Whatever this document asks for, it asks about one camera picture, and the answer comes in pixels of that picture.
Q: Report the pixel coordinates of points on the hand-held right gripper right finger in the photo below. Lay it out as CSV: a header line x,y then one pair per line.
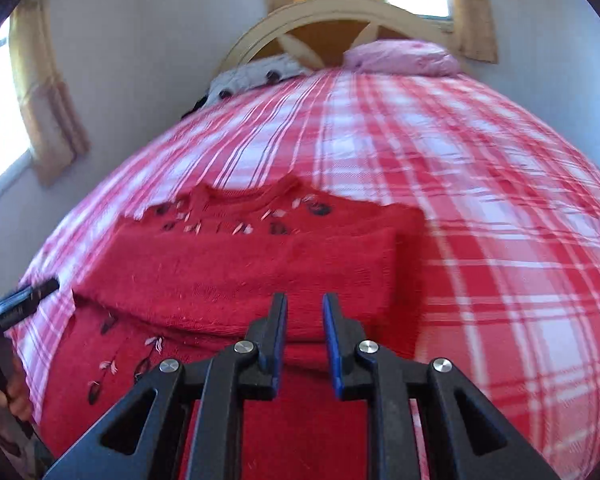
x,y
331,345

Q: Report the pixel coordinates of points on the red white plaid blanket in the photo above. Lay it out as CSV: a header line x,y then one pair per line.
x,y
480,185

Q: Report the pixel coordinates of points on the red knit sweater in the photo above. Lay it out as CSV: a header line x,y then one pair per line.
x,y
240,270

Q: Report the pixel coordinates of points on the pink pillow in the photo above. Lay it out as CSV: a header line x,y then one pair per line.
x,y
405,57

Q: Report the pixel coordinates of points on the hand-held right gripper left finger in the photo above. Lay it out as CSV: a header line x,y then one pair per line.
x,y
278,345

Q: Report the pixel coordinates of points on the white patterned pillow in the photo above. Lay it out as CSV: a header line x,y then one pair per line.
x,y
250,77

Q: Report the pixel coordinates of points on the beige curtain beside headboard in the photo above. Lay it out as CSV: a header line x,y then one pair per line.
x,y
472,15

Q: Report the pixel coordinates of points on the beige side window curtain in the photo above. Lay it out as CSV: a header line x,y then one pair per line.
x,y
45,100

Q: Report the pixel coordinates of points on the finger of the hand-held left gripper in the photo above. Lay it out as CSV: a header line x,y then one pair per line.
x,y
25,302

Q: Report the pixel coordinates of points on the cream arched wooden headboard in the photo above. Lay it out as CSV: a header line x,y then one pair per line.
x,y
300,20

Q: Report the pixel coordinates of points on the person's left hand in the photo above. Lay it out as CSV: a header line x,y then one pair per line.
x,y
19,395

